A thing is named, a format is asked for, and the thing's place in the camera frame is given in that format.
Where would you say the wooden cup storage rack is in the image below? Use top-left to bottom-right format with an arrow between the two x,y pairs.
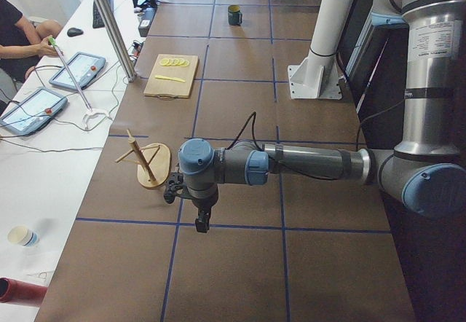
115,129 -> 171,189

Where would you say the near teach pendant tablet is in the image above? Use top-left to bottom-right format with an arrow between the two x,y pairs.
1,87 -> 68,136

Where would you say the aluminium frame post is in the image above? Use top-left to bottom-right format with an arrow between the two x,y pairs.
94,0 -> 137,82

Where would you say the wooden cutting board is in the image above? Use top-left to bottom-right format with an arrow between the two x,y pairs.
143,54 -> 199,98

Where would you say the red cylinder bottle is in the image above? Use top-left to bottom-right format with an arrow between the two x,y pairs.
1,278 -> 47,307

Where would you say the white blue paper cup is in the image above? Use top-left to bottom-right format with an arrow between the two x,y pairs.
7,226 -> 39,247

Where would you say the white pole with base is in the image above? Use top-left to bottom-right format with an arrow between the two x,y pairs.
288,0 -> 353,100

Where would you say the black computer mouse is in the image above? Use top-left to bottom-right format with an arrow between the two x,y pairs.
67,27 -> 84,37

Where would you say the black power adapter box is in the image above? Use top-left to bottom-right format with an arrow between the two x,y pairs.
138,7 -> 157,37

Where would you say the black keyboard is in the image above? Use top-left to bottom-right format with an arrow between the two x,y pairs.
92,0 -> 114,29

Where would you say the dark green HOME mug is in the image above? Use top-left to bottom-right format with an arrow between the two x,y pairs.
227,5 -> 242,25

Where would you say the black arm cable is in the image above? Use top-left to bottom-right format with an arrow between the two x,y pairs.
229,111 -> 343,181

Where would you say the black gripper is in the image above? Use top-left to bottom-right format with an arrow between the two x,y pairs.
192,190 -> 218,232

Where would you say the long reacher grabber stick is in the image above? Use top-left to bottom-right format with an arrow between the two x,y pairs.
48,37 -> 111,129

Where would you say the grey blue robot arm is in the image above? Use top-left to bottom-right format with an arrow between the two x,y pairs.
164,0 -> 465,232

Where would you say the seated person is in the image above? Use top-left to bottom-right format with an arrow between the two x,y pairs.
1,0 -> 63,82

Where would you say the far teach pendant tablet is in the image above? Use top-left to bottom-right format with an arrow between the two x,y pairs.
49,52 -> 106,91

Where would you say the teach pendant tablet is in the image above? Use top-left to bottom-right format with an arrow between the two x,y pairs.
49,52 -> 106,91
1,87 -> 68,136

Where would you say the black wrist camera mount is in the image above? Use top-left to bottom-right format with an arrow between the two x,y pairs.
163,172 -> 191,204

